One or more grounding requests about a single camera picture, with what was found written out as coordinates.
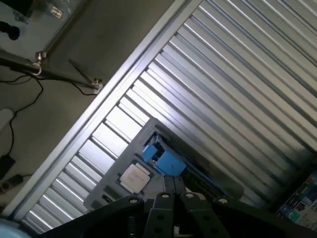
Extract silver CPU chip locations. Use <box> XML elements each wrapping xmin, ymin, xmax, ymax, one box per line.
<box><xmin>120</xmin><ymin>163</ymin><xmax>152</xmax><ymax>193</ymax></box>

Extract grey parts rack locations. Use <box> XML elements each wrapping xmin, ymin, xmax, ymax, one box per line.
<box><xmin>85</xmin><ymin>118</ymin><xmax>246</xmax><ymax>211</ymax></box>

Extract green motherboard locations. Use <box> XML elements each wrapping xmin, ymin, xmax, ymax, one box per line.
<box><xmin>276</xmin><ymin>171</ymin><xmax>317</xmax><ymax>226</ymax></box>

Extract black tripod bar silver knobs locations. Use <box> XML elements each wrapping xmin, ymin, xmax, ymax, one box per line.
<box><xmin>0</xmin><ymin>49</ymin><xmax>104</xmax><ymax>96</ymax></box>

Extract black power strip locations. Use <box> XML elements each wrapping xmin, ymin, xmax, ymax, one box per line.
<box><xmin>0</xmin><ymin>174</ymin><xmax>24</xmax><ymax>195</ymax></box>

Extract black power adapter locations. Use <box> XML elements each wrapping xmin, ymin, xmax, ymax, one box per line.
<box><xmin>0</xmin><ymin>154</ymin><xmax>16</xmax><ymax>179</ymax></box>

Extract black open PC case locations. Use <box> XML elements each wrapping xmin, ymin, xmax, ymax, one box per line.
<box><xmin>271</xmin><ymin>153</ymin><xmax>317</xmax><ymax>230</ymax></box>

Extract thin black floor cable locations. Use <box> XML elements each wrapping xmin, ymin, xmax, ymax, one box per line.
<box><xmin>0</xmin><ymin>74</ymin><xmax>44</xmax><ymax>162</ymax></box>

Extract glass top desk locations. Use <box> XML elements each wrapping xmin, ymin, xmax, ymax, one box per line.
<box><xmin>0</xmin><ymin>0</ymin><xmax>95</xmax><ymax>62</ymax></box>

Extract black round object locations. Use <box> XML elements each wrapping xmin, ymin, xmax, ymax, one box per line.
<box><xmin>0</xmin><ymin>21</ymin><xmax>20</xmax><ymax>41</ymax></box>

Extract white rounded object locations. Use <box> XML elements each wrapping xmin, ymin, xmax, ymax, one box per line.
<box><xmin>0</xmin><ymin>108</ymin><xmax>15</xmax><ymax>131</ymax></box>

